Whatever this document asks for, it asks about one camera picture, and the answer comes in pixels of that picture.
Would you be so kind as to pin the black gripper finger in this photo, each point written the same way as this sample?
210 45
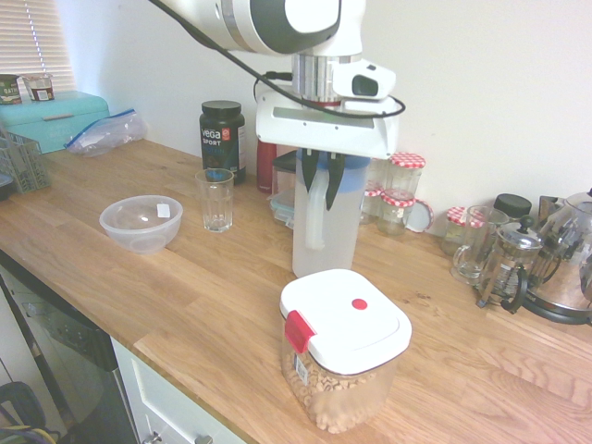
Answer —
335 180
312 171

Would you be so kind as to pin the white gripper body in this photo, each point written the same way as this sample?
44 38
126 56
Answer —
324 127

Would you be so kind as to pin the translucent pitcher with blue lid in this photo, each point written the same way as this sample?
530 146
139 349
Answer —
333 231

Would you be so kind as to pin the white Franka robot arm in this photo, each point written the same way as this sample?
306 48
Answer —
259 23

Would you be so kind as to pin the red water bottle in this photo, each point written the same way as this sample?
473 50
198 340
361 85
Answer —
266 166

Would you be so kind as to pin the clear container with black lid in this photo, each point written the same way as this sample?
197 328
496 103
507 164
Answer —
284 173

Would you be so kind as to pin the tall jar red checkered lid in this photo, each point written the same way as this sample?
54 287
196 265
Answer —
378 173
407 173

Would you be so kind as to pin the small jar red checkered lid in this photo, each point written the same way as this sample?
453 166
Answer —
395 215
455 231
372 205

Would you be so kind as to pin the teal-rimmed food storage box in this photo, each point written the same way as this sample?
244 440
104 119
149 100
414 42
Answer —
282 210

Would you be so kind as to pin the loose red checkered lid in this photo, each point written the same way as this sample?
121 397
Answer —
422 215

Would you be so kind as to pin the black protein powder tub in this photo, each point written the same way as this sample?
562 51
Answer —
222 139

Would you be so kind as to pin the clear drinking glass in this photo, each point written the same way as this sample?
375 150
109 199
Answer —
215 203

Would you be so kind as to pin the cereal container with white lid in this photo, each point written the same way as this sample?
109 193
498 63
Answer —
347 314

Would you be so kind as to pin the clear glass mug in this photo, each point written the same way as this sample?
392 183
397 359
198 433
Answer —
478 250

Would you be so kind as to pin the jar with black lid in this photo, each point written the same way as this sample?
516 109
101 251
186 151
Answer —
511 203

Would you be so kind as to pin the clear plastic bowl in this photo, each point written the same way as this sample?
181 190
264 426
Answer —
134 231

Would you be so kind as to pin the glass French press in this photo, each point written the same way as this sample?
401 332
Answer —
509 268

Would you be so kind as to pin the clear zip bag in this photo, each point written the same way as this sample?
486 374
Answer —
106 134

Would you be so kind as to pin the stainless steel kettle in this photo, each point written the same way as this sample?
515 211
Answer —
566 268

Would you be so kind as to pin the teal bread box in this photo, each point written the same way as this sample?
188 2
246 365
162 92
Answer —
55 120

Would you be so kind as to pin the white cabinet drawer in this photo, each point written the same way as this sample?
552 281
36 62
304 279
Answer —
176 407

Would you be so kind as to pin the grey plastic basket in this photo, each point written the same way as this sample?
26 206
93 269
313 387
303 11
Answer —
28 166

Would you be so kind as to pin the brown yogurt cup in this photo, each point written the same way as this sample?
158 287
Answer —
39 88

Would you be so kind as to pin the metal drawer knob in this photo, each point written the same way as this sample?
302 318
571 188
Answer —
203 439
152 437

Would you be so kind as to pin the white window blind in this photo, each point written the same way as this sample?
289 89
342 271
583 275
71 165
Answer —
32 41

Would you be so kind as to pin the black dishwasher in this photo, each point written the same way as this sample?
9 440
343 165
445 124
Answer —
60 347

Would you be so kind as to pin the green oats cup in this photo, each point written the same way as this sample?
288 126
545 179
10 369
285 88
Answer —
9 92

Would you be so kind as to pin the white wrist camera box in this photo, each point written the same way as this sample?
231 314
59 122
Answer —
365 83

